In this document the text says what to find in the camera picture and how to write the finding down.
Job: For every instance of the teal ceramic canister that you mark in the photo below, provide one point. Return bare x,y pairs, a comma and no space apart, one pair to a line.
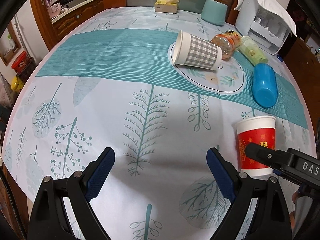
214,12

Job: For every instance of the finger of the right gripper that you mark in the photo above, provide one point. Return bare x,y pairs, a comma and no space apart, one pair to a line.
275,159

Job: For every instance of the orange plastic bottle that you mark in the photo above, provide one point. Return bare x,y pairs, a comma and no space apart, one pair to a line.
228,42

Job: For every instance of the pale green plastic bottle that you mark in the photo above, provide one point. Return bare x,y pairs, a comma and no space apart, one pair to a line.
251,51

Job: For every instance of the white cloth on appliance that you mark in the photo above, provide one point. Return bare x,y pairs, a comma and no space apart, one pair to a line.
274,7

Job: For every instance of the yellow tissue box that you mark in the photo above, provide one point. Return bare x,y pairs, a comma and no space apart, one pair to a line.
166,6

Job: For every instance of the white countertop appliance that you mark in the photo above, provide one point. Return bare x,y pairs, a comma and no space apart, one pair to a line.
266,29

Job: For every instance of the wooden cabinet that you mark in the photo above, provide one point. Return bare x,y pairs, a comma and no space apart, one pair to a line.
53,31

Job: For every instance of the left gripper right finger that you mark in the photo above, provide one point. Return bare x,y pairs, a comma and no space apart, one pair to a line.
270,219

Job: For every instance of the red plastic bucket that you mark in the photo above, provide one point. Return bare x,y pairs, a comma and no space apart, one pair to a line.
20,62

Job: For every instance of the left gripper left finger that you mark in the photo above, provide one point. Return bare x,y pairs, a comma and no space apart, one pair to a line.
49,218

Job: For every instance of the leaf patterned tablecloth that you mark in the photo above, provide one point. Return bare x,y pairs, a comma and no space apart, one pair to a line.
111,83

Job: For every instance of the blue plastic cup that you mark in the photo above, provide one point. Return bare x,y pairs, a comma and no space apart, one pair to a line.
265,90

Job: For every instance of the grey checked paper cup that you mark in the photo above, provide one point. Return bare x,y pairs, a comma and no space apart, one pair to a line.
193,51

